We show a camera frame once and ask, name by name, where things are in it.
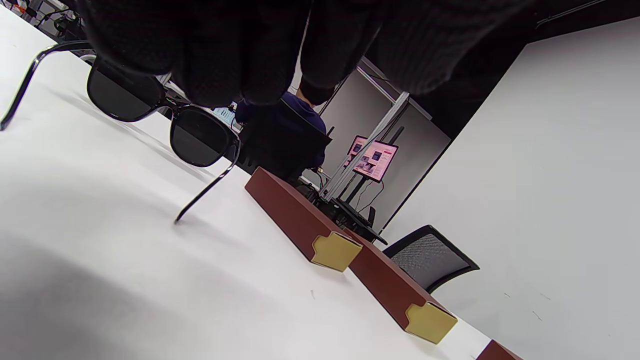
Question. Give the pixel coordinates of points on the person's left hand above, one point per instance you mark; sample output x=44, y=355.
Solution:
x=250, y=45

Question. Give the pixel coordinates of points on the black sunglasses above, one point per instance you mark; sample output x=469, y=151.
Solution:
x=197, y=137

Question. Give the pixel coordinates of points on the brown storage box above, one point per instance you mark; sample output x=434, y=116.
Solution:
x=295, y=215
x=495, y=351
x=390, y=285

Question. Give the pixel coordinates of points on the black office chair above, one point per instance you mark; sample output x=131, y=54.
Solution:
x=285, y=150

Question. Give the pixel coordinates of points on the computer monitor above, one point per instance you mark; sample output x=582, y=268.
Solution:
x=372, y=157

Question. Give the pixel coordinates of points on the black computer desk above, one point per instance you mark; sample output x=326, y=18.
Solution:
x=355, y=220

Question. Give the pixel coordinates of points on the black mesh armchair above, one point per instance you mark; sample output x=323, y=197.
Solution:
x=430, y=257

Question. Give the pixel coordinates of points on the aluminium frame post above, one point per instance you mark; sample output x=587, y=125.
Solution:
x=365, y=145

